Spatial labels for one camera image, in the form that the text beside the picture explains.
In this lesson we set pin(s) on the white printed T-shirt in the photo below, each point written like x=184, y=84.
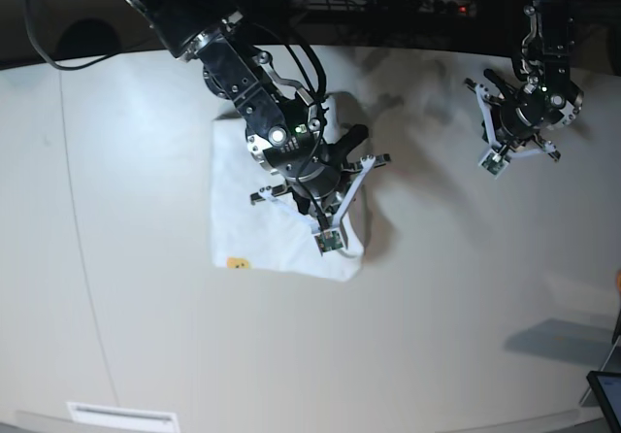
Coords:
x=263, y=236

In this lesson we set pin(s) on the black power strip red light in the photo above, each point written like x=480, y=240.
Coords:
x=451, y=8

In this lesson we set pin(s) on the white paper label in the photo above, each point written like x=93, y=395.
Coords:
x=124, y=419

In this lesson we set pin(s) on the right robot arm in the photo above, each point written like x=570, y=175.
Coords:
x=285, y=120

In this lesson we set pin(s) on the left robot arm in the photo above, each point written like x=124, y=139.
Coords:
x=545, y=98

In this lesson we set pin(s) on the tablet with dark frame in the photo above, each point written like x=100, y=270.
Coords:
x=606, y=387

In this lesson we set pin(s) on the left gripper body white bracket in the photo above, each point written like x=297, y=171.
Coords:
x=506, y=135

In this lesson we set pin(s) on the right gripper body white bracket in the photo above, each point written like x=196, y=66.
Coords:
x=333, y=236

